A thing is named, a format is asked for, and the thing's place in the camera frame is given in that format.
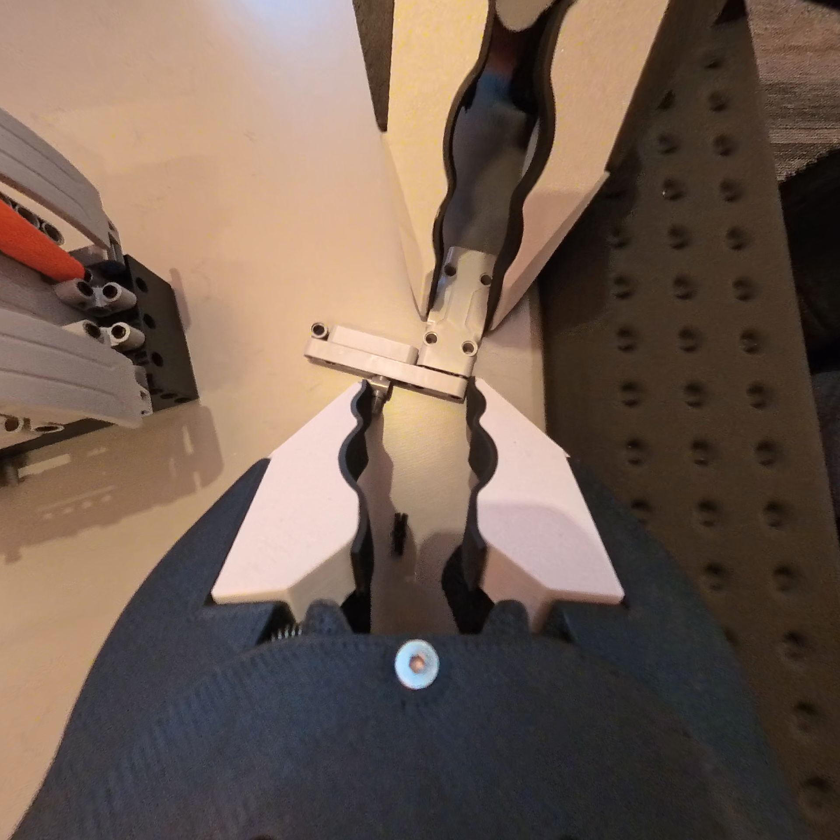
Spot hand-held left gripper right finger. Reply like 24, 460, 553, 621
443, 377, 626, 636

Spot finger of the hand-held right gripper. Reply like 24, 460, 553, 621
489, 0, 672, 332
382, 0, 496, 322

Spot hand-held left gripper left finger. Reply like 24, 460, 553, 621
211, 381, 378, 634

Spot light grey toy beam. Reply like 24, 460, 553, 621
304, 320, 470, 403

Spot grey toy panel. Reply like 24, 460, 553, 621
419, 246, 494, 378

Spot black perforated panel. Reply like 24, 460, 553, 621
541, 0, 840, 840

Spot person's black jacket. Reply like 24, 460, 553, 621
781, 157, 840, 375

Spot grey orange toy brick vehicle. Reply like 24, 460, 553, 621
0, 108, 199, 487

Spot person's blue jeans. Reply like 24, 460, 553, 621
810, 371, 840, 460

